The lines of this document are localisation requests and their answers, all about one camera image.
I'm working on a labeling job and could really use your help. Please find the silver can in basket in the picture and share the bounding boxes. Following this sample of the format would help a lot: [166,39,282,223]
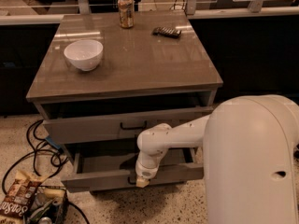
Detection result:
[38,217,53,224]

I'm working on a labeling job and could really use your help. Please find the orange soda can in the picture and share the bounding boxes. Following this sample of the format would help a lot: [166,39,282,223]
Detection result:
[118,0,135,28]

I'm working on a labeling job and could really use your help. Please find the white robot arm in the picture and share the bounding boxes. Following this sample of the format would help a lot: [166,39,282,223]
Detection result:
[135,95,299,224]

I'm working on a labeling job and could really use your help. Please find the black remote control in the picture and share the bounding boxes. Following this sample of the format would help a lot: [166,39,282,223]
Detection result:
[152,27,181,38]

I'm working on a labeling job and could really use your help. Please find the blue power plug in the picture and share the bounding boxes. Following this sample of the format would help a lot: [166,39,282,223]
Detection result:
[45,135,63,150]

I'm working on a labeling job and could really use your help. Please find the grey drawer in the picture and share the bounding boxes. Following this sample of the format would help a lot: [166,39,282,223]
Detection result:
[44,106,213,145]
[62,147,204,192]

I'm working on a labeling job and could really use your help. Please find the white ceramic bowl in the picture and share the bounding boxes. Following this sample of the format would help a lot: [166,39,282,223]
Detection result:
[64,39,104,71]

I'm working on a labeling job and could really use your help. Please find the brown chip bag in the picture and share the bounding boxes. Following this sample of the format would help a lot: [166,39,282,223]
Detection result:
[0,170,47,224]

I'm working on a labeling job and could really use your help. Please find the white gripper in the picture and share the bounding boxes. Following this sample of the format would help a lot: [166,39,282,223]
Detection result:
[135,161,158,188]

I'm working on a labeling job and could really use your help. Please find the grey drawer cabinet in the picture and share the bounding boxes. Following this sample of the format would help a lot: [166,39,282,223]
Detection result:
[25,10,224,194]

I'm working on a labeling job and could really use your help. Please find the black floor cables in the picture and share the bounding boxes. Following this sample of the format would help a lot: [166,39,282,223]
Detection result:
[1,119,92,224]

